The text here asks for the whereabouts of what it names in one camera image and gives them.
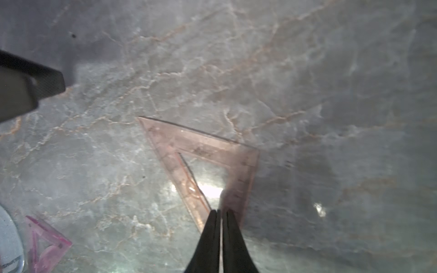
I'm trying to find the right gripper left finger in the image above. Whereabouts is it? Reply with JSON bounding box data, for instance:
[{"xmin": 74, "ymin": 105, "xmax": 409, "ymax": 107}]
[{"xmin": 185, "ymin": 210, "xmax": 221, "ymax": 273}]

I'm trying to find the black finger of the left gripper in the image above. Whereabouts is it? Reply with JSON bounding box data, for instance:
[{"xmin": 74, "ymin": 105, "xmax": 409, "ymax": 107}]
[{"xmin": 1, "ymin": 51, "xmax": 66, "ymax": 122}]

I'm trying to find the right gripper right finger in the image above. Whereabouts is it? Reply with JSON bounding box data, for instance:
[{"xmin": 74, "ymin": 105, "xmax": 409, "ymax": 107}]
[{"xmin": 223, "ymin": 210, "xmax": 259, "ymax": 273}]

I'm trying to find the pink triangle ruler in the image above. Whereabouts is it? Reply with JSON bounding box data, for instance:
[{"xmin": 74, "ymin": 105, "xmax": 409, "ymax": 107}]
[{"xmin": 25, "ymin": 216, "xmax": 72, "ymax": 273}]

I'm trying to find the blue protractor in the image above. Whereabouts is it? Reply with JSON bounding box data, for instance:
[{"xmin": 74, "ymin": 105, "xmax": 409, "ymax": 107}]
[{"xmin": 1, "ymin": 207, "xmax": 25, "ymax": 273}]

